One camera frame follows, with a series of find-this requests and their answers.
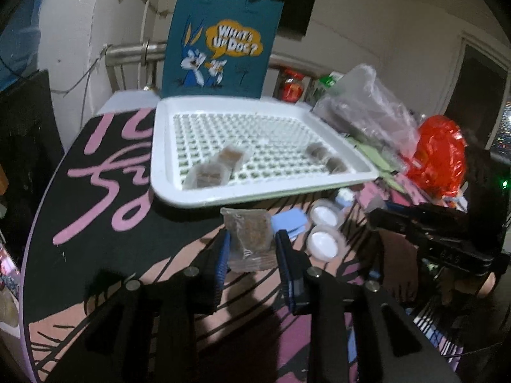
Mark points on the light blue case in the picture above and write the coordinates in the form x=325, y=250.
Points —
x=289, y=223

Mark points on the dark window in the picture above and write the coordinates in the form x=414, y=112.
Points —
x=475, y=95

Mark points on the red jar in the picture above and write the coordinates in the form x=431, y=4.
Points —
x=290, y=87

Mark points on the blue cartoon tote bag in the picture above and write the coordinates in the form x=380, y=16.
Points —
x=239, y=75

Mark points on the small blue white bottle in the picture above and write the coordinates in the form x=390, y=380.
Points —
x=345, y=198

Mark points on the red plastic bag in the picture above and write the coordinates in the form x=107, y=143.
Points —
x=437, y=159

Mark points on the black water dispenser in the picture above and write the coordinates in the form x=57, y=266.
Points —
x=24, y=147

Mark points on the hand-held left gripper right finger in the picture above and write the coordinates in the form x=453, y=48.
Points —
x=282, y=263

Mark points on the clear plastic bag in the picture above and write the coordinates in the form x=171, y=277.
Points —
x=367, y=107

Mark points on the white perforated plastic tray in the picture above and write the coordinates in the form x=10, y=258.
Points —
x=271, y=143

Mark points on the person's right hand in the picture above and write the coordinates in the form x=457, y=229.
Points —
x=475, y=285

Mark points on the green white carton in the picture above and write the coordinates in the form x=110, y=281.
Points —
x=323, y=87

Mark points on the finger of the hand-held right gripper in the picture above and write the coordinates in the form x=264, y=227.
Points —
x=423, y=212
x=399, y=225

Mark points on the blue water jug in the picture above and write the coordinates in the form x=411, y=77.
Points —
x=16, y=48

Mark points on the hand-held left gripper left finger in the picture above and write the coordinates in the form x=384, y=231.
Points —
x=222, y=255

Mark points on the round clear container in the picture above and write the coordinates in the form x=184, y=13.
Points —
x=324, y=243
x=326, y=214

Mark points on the metal bed rail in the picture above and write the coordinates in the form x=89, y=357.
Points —
x=127, y=52

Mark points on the black wall television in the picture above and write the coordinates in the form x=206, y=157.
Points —
x=291, y=0

